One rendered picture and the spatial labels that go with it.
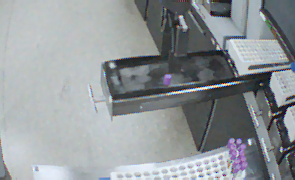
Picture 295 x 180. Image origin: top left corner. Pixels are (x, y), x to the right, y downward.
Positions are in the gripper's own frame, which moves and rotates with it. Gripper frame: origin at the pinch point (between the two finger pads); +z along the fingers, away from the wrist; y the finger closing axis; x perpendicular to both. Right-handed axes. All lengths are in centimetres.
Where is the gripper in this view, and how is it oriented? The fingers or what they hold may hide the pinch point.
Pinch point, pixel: (171, 53)
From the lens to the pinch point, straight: 115.7
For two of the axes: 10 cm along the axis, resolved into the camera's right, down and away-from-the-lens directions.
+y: -2.6, -7.1, 6.6
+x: -9.6, 1.4, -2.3
